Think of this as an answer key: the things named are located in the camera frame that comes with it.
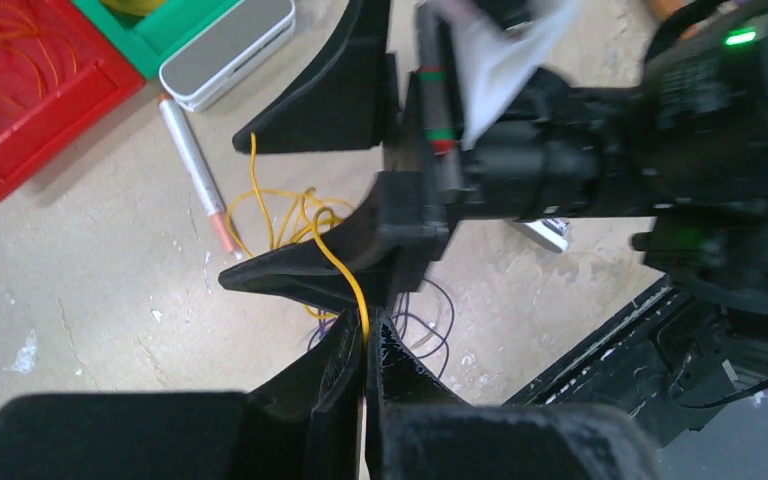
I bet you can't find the purple cable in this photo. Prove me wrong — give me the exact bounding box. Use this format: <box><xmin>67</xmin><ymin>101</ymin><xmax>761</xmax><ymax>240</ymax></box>
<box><xmin>305</xmin><ymin>278</ymin><xmax>457</xmax><ymax>380</ymax></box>

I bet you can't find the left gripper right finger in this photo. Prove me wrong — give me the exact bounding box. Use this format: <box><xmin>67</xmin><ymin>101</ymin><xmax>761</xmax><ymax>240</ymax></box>
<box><xmin>365</xmin><ymin>312</ymin><xmax>659</xmax><ymax>479</ymax></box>

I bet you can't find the red plastic bin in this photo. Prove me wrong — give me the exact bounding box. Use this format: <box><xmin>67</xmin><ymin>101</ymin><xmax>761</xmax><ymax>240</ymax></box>
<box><xmin>0</xmin><ymin>1</ymin><xmax>145</xmax><ymax>201</ymax></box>

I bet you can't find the white grey stapler case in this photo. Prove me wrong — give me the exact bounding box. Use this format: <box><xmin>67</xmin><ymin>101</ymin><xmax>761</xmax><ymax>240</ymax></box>
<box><xmin>159</xmin><ymin>0</ymin><xmax>296</xmax><ymax>112</ymax></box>

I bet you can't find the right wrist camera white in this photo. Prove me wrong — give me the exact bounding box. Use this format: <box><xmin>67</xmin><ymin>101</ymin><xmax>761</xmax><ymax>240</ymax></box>
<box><xmin>430</xmin><ymin>0</ymin><xmax>581</xmax><ymax>150</ymax></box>

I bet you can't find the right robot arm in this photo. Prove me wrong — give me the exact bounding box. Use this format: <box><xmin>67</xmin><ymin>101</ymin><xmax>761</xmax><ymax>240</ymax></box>
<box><xmin>219</xmin><ymin>1</ymin><xmax>768</xmax><ymax>314</ymax></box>

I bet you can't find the green plastic bin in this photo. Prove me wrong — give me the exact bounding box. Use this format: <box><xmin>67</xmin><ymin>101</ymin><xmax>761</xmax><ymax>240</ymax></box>
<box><xmin>73</xmin><ymin>0</ymin><xmax>235</xmax><ymax>80</ymax></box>

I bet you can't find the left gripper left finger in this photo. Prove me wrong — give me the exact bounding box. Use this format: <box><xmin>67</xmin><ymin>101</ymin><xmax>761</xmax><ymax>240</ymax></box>
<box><xmin>0</xmin><ymin>312</ymin><xmax>363</xmax><ymax>479</ymax></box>

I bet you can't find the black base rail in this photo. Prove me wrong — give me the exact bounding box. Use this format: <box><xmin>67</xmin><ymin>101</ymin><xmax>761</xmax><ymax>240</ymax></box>
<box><xmin>508</xmin><ymin>277</ymin><xmax>768</xmax><ymax>446</ymax></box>

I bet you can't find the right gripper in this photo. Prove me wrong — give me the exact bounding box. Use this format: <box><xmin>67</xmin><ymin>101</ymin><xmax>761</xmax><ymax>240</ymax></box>
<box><xmin>232</xmin><ymin>0</ymin><xmax>630</xmax><ymax>222</ymax></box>

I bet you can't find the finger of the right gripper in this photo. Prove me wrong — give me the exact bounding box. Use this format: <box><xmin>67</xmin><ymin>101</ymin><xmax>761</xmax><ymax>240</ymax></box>
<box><xmin>218</xmin><ymin>172</ymin><xmax>449</xmax><ymax>312</ymax></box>

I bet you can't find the white marker orange cap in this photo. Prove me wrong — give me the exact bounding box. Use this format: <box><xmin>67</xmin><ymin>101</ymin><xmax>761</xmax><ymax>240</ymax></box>
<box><xmin>158</xmin><ymin>93</ymin><xmax>242</xmax><ymax>260</ymax></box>

